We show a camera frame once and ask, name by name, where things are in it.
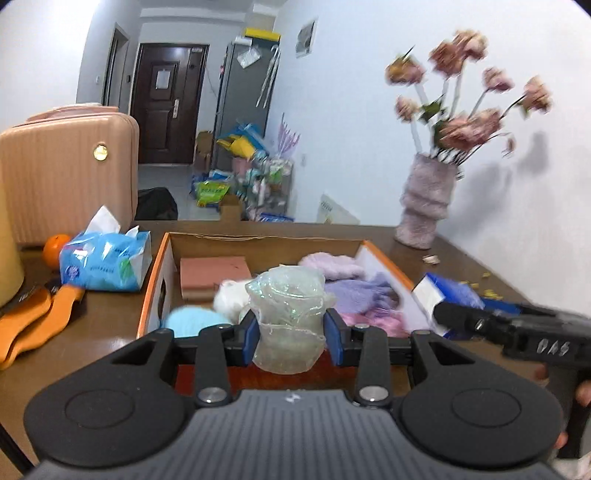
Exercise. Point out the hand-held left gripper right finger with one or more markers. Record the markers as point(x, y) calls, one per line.
point(333, 339)

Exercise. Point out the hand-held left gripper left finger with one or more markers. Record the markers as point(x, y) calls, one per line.
point(253, 337)

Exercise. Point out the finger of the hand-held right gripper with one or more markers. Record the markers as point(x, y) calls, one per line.
point(466, 321)
point(455, 290)

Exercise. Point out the clear plastic cup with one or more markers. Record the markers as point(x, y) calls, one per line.
point(286, 304)

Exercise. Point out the pale lilac fuzzy headband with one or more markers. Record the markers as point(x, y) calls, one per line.
point(330, 264)

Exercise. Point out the pink layered sponge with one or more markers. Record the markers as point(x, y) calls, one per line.
point(207, 274)

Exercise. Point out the red cardboard box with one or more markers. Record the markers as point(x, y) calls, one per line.
point(217, 244)

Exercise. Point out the person's right hand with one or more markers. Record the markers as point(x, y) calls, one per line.
point(585, 393)

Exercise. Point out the scattered yellow crumbs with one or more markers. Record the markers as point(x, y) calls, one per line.
point(487, 290)

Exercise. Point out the fallen rose petal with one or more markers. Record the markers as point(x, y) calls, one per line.
point(431, 259)

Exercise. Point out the purple satin scrunchie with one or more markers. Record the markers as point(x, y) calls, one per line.
point(374, 322)

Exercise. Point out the cream fluffy scrunchie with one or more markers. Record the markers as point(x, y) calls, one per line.
point(231, 297)

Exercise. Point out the purple fuzzy towel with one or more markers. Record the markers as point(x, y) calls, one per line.
point(360, 293)

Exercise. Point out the light blue fluffy scrunchie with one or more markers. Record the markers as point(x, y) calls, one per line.
point(194, 321)

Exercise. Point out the pink ceramic vase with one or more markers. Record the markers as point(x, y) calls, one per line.
point(427, 203)

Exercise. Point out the blue packet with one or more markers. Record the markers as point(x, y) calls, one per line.
point(276, 217)

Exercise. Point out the small cardboard box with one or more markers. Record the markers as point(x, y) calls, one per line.
point(231, 210)

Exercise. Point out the green bag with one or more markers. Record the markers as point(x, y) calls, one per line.
point(212, 194)

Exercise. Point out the blue tissue pack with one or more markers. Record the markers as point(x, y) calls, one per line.
point(106, 265)

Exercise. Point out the black duffel bag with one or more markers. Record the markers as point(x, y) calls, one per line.
point(156, 205)

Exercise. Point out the bunch of dried pink roses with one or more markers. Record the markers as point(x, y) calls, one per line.
point(466, 124)

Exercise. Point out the yellow bag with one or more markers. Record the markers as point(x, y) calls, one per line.
point(238, 147)

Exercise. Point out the tall cardboard box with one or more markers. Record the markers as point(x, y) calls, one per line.
point(204, 152)

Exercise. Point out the blue bag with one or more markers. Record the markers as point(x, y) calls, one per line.
point(251, 134)

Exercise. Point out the purple hanger rack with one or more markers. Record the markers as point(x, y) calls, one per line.
point(287, 136)

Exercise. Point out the orange fruit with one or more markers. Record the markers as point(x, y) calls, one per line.
point(55, 251)

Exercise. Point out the dark wooden door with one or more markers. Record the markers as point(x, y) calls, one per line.
point(166, 124)

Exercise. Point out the grey refrigerator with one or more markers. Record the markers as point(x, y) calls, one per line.
point(240, 101)

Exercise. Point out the pink ribbed suitcase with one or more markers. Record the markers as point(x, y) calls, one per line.
point(60, 184)

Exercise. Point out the white umbrella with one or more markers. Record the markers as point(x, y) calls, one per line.
point(270, 76)

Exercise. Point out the white paper notice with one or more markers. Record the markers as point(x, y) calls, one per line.
point(162, 79)

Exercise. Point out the clear bag on refrigerator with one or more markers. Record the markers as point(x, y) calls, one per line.
point(248, 56)

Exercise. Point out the yellow box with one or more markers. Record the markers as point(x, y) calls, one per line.
point(262, 33)

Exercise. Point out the wall poster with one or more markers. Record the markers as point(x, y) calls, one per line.
point(306, 38)

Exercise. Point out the interior door frame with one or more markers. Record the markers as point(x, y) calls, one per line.
point(113, 69)

